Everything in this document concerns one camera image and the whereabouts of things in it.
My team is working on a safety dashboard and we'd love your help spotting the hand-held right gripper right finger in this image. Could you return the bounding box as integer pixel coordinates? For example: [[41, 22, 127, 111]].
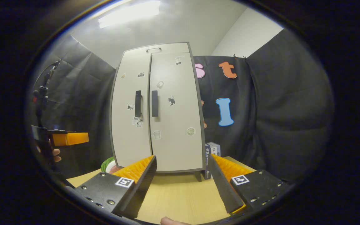
[[207, 154, 290, 216]]

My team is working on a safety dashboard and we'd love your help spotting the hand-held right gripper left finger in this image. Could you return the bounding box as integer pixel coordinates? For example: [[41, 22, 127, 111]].
[[74, 155, 158, 219]]

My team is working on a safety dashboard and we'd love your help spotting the white cabinet door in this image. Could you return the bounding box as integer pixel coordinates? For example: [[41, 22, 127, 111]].
[[149, 52, 205, 173], [111, 53, 152, 168]]

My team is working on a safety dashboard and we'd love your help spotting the white shoe cabinet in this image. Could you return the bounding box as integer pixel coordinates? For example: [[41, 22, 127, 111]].
[[110, 42, 206, 182]]

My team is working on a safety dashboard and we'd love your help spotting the dark blue box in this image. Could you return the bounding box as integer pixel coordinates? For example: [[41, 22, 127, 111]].
[[204, 144, 214, 180]]

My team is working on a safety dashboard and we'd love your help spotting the green watermelon toy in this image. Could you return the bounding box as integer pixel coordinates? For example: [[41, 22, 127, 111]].
[[100, 156, 127, 175]]

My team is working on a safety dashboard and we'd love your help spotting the white box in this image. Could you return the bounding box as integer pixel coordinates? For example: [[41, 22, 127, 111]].
[[207, 142, 222, 157]]

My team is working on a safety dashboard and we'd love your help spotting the ceiling light panel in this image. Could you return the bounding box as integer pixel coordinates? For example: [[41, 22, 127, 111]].
[[98, 0, 161, 29]]

